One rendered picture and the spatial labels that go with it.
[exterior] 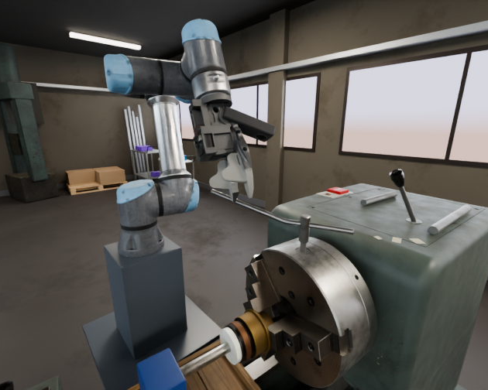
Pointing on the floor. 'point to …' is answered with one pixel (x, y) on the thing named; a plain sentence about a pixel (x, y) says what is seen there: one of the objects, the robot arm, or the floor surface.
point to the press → (20, 130)
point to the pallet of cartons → (94, 179)
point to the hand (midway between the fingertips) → (244, 195)
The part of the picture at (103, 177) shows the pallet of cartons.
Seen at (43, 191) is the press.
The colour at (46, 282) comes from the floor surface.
